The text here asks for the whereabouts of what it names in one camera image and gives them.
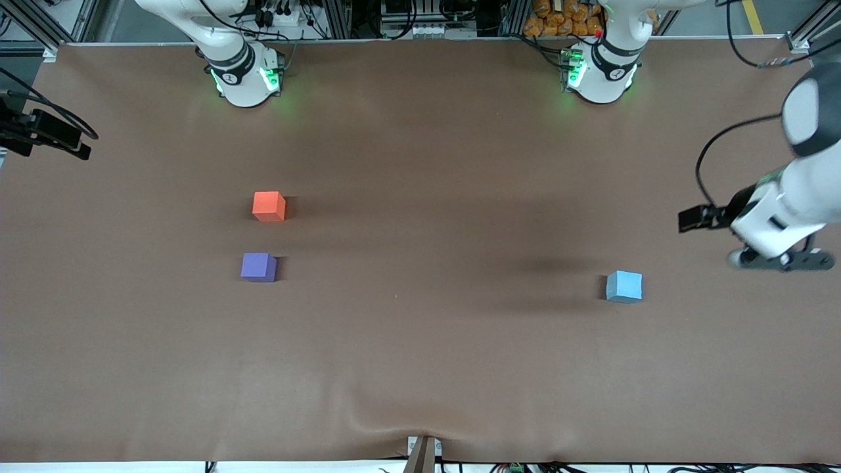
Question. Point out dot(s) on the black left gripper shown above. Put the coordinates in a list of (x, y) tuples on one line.
[(737, 204)]

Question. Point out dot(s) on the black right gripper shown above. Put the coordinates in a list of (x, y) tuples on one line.
[(20, 131)]

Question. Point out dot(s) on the light blue foam block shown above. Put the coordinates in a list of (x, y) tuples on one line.
[(623, 287)]

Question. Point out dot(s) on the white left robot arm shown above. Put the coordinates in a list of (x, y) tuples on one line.
[(788, 203)]

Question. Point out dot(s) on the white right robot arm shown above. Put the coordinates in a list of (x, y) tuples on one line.
[(243, 85)]

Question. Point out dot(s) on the orange foam block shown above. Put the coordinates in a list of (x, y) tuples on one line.
[(268, 206)]

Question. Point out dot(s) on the purple foam block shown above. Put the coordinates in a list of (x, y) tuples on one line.
[(257, 268)]

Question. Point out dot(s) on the white connector block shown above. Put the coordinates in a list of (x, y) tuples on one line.
[(430, 30)]

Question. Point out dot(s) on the white power strip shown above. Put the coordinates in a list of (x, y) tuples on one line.
[(274, 17)]

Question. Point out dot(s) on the pile of orange bags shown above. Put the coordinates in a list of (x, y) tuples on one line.
[(558, 20)]

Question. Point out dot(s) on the brown table mat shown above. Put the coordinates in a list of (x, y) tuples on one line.
[(420, 361)]

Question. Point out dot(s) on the aluminium frame profile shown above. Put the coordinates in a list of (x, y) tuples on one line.
[(46, 23), (811, 29)]

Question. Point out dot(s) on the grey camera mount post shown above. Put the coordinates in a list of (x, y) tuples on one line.
[(422, 456)]

